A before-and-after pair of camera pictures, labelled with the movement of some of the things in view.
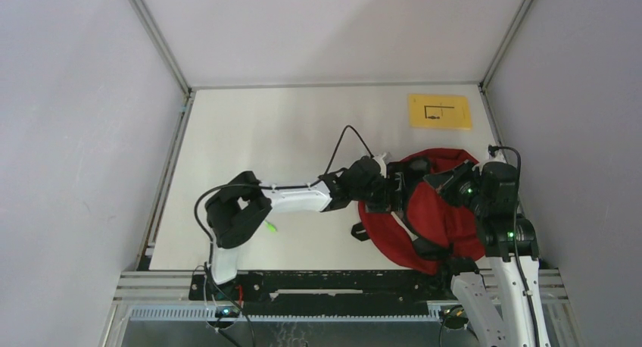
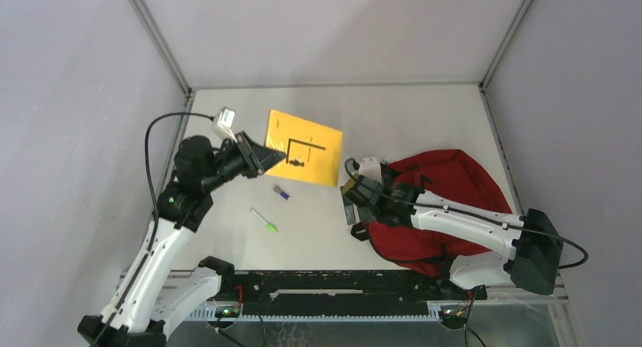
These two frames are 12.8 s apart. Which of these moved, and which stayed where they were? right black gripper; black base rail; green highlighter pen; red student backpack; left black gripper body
Moved: right black gripper; left black gripper body
Stayed: green highlighter pen; black base rail; red student backpack
